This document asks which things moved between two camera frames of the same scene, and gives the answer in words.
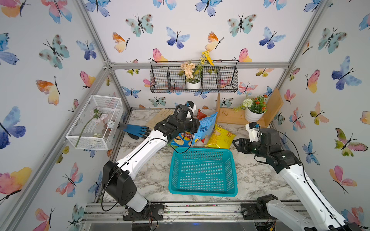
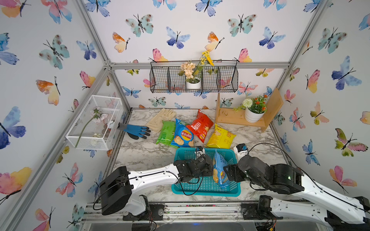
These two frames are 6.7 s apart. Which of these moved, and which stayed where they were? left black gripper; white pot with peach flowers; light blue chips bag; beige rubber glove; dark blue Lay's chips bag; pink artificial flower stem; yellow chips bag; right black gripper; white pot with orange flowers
Moved: right black gripper; light blue chips bag; left black gripper
Stayed: beige rubber glove; dark blue Lay's chips bag; yellow chips bag; pink artificial flower stem; white pot with orange flowers; white pot with peach flowers
